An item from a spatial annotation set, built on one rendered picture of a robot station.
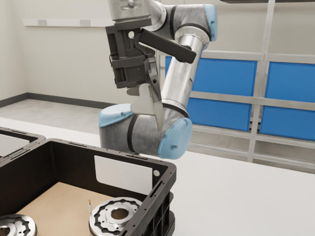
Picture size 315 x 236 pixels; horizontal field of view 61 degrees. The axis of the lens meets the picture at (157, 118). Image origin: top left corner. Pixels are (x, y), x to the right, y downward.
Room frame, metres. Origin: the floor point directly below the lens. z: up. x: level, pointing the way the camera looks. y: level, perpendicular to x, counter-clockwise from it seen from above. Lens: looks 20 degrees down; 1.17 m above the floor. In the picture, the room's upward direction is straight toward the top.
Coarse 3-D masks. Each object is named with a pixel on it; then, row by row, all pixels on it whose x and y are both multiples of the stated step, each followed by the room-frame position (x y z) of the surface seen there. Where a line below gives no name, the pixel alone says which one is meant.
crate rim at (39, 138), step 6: (0, 126) 0.59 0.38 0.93; (6, 132) 0.57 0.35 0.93; (12, 132) 0.56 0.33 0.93; (18, 132) 0.56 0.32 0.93; (24, 132) 0.56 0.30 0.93; (30, 138) 0.54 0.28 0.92; (36, 138) 0.53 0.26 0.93; (42, 138) 0.53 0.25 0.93; (30, 144) 0.50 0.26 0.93; (18, 150) 0.47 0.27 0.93; (6, 156) 0.45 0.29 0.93
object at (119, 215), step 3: (120, 210) 0.38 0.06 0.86; (114, 213) 0.37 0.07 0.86; (117, 213) 0.38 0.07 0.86; (120, 213) 0.38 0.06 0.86; (123, 213) 0.38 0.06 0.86; (126, 213) 0.37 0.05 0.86; (114, 216) 0.37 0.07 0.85; (117, 216) 0.38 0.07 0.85; (120, 216) 0.38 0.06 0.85; (123, 216) 0.38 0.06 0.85; (126, 216) 0.38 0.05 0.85; (117, 219) 0.38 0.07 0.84; (120, 219) 0.38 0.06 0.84
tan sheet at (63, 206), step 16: (48, 192) 0.47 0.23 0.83; (64, 192) 0.47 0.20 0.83; (80, 192) 0.47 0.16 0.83; (96, 192) 0.47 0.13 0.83; (32, 208) 0.42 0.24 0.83; (48, 208) 0.42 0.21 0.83; (64, 208) 0.42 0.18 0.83; (80, 208) 0.42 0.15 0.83; (48, 224) 0.38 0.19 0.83; (64, 224) 0.38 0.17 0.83; (80, 224) 0.38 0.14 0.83
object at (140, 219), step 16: (64, 144) 0.50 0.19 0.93; (80, 144) 0.50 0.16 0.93; (16, 160) 0.44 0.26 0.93; (144, 160) 0.43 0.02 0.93; (160, 160) 0.43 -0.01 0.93; (176, 176) 0.40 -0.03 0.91; (160, 192) 0.34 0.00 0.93; (144, 208) 0.30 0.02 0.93; (128, 224) 0.27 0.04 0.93; (144, 224) 0.28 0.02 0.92
